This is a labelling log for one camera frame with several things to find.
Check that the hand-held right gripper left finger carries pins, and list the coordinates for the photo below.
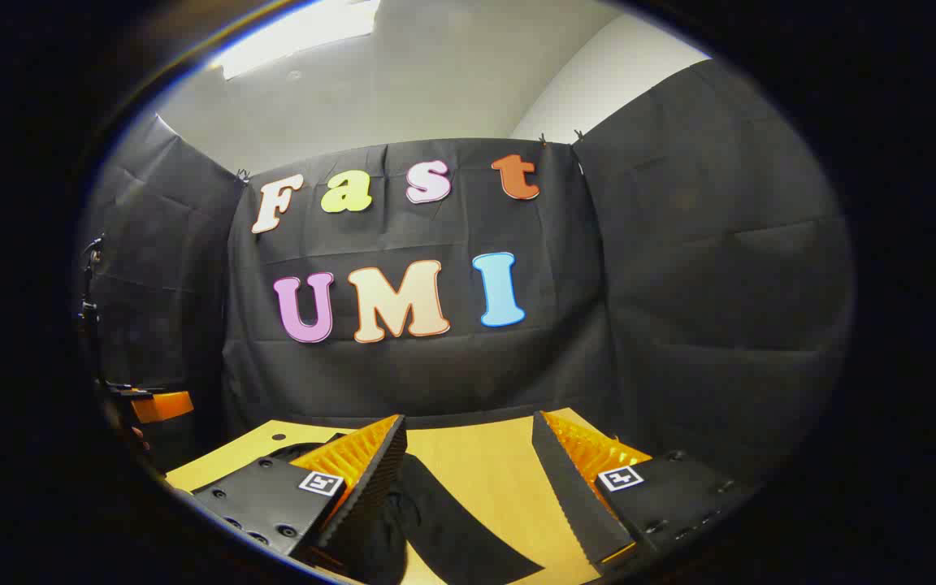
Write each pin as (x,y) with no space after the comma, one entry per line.
(370,487)

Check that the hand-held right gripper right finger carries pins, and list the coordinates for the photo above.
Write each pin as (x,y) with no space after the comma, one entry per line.
(574,496)

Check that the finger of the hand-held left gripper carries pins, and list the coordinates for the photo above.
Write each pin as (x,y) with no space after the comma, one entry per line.
(163,406)

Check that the black buttoned garment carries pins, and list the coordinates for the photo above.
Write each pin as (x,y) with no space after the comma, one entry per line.
(452,528)

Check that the black backdrop cloth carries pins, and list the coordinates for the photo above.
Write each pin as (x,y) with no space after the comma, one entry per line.
(679,284)

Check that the ceiling light panel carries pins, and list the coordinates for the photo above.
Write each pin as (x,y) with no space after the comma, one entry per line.
(297,36)

